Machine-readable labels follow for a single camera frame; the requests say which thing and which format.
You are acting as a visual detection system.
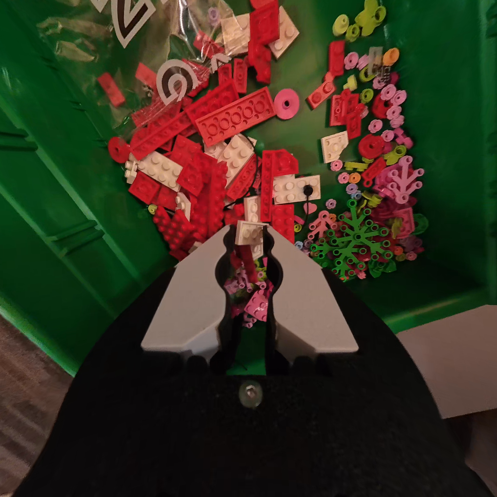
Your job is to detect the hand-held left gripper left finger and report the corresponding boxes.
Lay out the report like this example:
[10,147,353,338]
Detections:
[141,224,234,367]

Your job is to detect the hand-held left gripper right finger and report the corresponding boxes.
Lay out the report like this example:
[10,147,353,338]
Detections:
[263,224,360,367]

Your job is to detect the small square white lego plate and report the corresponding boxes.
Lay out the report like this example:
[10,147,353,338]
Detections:
[235,220,269,247]

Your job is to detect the green plastic bin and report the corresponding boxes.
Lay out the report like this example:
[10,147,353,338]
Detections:
[0,0,497,378]

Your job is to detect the pile of lego pieces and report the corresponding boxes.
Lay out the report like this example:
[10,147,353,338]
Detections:
[97,0,430,324]

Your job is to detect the clear printed plastic bag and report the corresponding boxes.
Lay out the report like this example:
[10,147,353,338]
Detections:
[37,0,235,130]

